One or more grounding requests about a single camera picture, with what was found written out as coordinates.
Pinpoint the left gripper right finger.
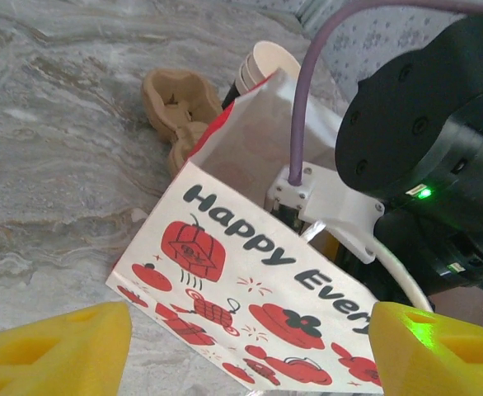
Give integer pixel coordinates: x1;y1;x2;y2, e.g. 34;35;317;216
368;300;483;396

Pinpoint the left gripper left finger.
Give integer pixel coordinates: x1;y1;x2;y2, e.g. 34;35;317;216
0;300;134;396

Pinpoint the red white paper gift bag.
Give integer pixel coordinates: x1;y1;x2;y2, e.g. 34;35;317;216
105;68;436;395

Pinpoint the brown cardboard cup carrier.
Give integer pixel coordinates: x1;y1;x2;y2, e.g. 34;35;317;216
141;68;225;177

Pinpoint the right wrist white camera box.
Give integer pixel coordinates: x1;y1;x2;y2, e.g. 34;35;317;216
265;162;387;265

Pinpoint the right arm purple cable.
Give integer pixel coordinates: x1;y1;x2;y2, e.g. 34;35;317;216
287;0;483;186

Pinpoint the aluminium frame post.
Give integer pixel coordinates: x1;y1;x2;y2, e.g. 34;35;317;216
293;0;337;32

